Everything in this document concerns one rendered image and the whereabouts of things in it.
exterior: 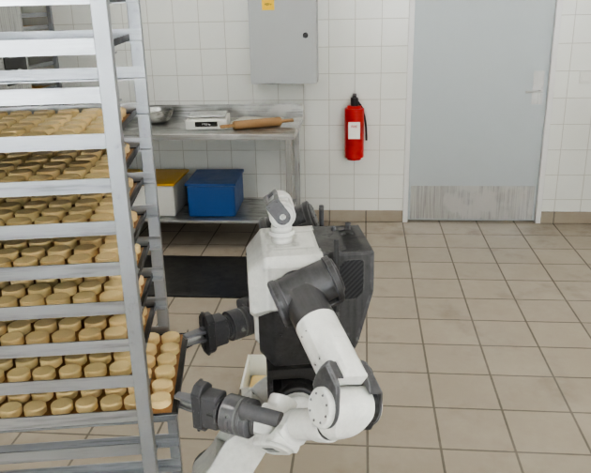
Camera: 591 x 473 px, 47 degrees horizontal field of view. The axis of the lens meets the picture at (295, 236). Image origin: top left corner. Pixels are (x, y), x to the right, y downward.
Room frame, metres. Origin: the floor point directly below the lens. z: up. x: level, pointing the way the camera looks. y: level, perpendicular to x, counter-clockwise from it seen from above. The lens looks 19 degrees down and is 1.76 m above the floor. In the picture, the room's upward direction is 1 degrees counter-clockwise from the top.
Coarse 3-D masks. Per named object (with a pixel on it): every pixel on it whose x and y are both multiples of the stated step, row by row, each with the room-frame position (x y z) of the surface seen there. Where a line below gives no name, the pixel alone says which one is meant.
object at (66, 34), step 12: (0, 36) 1.72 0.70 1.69; (12, 36) 1.72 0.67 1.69; (24, 36) 1.73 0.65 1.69; (36, 36) 1.73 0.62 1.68; (48, 36) 1.73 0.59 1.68; (60, 36) 1.73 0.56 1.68; (72, 36) 1.74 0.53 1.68; (84, 36) 1.74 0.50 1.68; (120, 36) 1.75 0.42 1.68; (132, 36) 1.75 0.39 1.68
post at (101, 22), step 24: (96, 0) 1.30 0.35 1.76; (96, 24) 1.30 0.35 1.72; (96, 48) 1.30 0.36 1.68; (120, 120) 1.32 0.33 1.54; (120, 144) 1.30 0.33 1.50; (120, 168) 1.30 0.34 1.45; (120, 192) 1.30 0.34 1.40; (120, 216) 1.30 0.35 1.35; (120, 240) 1.30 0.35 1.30; (120, 264) 1.30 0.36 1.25; (144, 360) 1.30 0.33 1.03; (144, 384) 1.30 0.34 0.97; (144, 408) 1.30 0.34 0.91; (144, 432) 1.30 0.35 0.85; (144, 456) 1.30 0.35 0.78
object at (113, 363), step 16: (144, 320) 1.63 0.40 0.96; (112, 352) 1.48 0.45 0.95; (128, 352) 1.44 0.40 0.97; (0, 368) 1.40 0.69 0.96; (16, 368) 1.38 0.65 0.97; (32, 368) 1.41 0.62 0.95; (48, 368) 1.38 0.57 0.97; (64, 368) 1.38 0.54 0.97; (80, 368) 1.38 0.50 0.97; (96, 368) 1.37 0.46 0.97; (112, 368) 1.37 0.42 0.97; (128, 368) 1.37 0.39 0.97
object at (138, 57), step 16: (128, 16) 1.75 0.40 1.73; (144, 64) 1.76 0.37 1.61; (144, 80) 1.75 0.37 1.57; (144, 96) 1.75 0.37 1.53; (144, 128) 1.75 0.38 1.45; (144, 160) 1.75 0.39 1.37; (144, 192) 1.75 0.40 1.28; (160, 240) 1.76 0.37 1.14; (160, 256) 1.75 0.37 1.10; (160, 288) 1.75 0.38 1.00; (160, 320) 1.75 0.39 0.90; (176, 416) 1.75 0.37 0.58; (176, 432) 1.75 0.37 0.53; (176, 448) 1.75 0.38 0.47
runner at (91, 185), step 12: (48, 180) 1.32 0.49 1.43; (60, 180) 1.32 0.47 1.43; (72, 180) 1.32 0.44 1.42; (84, 180) 1.33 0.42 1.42; (96, 180) 1.33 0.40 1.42; (108, 180) 1.33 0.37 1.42; (0, 192) 1.31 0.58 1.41; (12, 192) 1.31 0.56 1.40; (24, 192) 1.32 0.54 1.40; (36, 192) 1.32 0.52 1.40; (48, 192) 1.32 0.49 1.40; (60, 192) 1.32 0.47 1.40; (72, 192) 1.32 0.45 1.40; (84, 192) 1.33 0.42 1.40; (96, 192) 1.33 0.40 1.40
